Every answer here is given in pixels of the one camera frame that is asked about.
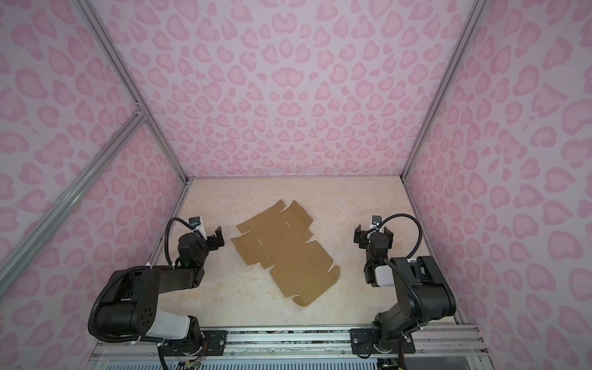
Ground aluminium diagonal frame bar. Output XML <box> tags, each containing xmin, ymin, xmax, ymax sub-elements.
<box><xmin>1</xmin><ymin>110</ymin><xmax>146</xmax><ymax>296</ymax></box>

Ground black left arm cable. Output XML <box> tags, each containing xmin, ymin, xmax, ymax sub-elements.
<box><xmin>163</xmin><ymin>216</ymin><xmax>194</xmax><ymax>267</ymax></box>

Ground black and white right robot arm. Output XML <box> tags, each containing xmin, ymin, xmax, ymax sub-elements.
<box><xmin>350</xmin><ymin>227</ymin><xmax>456</xmax><ymax>359</ymax></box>

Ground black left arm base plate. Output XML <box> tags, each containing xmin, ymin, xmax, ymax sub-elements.
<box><xmin>162</xmin><ymin>330</ymin><xmax>228</xmax><ymax>357</ymax></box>

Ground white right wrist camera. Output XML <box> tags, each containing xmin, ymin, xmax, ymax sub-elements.
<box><xmin>371</xmin><ymin>215</ymin><xmax>382</xmax><ymax>231</ymax></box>

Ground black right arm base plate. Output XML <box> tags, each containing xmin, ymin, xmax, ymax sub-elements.
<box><xmin>348</xmin><ymin>328</ymin><xmax>416</xmax><ymax>359</ymax></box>

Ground aluminium corner post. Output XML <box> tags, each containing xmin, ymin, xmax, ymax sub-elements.
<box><xmin>401</xmin><ymin>0</ymin><xmax>490</xmax><ymax>184</ymax></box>
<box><xmin>72</xmin><ymin>0</ymin><xmax>190</xmax><ymax>184</ymax></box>

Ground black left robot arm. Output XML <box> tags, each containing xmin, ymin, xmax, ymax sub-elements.
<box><xmin>88</xmin><ymin>227</ymin><xmax>225</xmax><ymax>356</ymax></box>

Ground aluminium left corner post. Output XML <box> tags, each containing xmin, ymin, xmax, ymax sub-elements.
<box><xmin>72</xmin><ymin>0</ymin><xmax>190</xmax><ymax>184</ymax></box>

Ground aluminium right corner post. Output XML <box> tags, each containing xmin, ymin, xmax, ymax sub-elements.
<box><xmin>401</xmin><ymin>0</ymin><xmax>490</xmax><ymax>184</ymax></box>

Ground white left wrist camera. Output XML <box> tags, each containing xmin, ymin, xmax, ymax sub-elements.
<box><xmin>188</xmin><ymin>216</ymin><xmax>207</xmax><ymax>238</ymax></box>

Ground brown cardboard box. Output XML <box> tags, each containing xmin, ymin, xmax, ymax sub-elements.
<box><xmin>232</xmin><ymin>200</ymin><xmax>341</xmax><ymax>307</ymax></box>

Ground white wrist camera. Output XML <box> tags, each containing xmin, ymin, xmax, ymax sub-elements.
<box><xmin>371</xmin><ymin>215</ymin><xmax>382</xmax><ymax>231</ymax></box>
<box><xmin>188</xmin><ymin>216</ymin><xmax>207</xmax><ymax>238</ymax></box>

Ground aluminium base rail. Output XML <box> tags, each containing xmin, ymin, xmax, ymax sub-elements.
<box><xmin>87</xmin><ymin>322</ymin><xmax>493</xmax><ymax>369</ymax></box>

